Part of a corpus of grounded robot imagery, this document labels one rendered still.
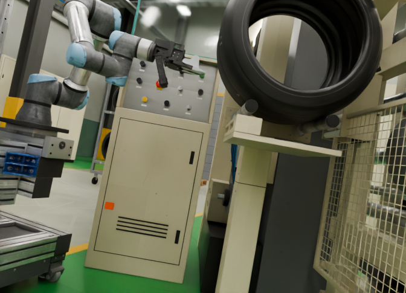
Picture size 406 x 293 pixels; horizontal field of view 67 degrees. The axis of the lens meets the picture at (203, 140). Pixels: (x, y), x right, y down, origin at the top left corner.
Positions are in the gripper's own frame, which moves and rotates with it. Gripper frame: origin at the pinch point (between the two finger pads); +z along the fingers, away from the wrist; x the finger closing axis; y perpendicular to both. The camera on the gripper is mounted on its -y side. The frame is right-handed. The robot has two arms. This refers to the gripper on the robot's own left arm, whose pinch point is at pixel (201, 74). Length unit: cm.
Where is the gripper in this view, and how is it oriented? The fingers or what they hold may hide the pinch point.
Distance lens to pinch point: 116.8
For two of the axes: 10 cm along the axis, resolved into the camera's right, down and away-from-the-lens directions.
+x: -0.3, 0.6, 10.0
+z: 9.5, 3.0, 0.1
